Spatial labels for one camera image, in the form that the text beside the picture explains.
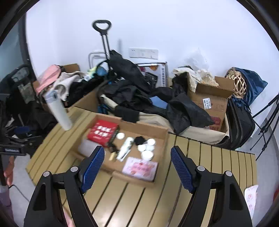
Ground white tube bottle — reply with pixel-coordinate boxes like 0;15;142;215
116;137;134;162

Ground white round jar lid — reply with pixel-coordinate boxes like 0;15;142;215
116;132;125;140

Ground person's hand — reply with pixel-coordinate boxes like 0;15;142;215
4;156;15;186

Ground pink white packet table edge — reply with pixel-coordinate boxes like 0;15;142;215
244;184;258;218

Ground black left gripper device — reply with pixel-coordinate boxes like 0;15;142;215
1;126;43;156

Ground clear plastic box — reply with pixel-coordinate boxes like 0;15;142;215
78;139;99;157

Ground beige fabric bag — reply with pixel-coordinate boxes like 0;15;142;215
99;94;229;145

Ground black backpack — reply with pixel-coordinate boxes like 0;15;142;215
215;95;255;150

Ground black tripod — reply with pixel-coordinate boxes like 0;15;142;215
250;94;279;161

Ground pink printed packet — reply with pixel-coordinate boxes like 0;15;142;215
122;157;158;182

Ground red box white characters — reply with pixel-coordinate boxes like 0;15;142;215
87;120;120;147

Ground shallow cardboard tray box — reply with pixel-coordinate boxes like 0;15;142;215
71;113;168;187

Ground brown cardboard box right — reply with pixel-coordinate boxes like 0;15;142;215
187;77;234;131

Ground white water bottle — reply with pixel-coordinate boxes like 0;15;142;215
44;90;72;131

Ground black scrunchie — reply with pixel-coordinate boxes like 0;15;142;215
134;136;146;146

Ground wicker ball lamp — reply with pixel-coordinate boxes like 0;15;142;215
225;67;247;98

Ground cardboard box left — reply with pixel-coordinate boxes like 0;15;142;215
33;63;104;111

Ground dark blue fabric bag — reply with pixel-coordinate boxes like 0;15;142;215
231;67;268;105

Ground beige clothes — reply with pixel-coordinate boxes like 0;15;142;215
52;71;90;101

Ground pink bag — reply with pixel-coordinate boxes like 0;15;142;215
36;64;62;94

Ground black clothes pile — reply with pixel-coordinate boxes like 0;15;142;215
97;50;214;134

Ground white printed appliance box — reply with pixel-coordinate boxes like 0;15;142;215
136;62;168;87

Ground black small cable item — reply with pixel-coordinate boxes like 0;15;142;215
107;142;119;153

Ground white wall socket strip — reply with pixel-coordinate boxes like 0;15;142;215
128;48;158;60

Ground black trolley handle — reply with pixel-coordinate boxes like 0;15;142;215
92;20;112;60

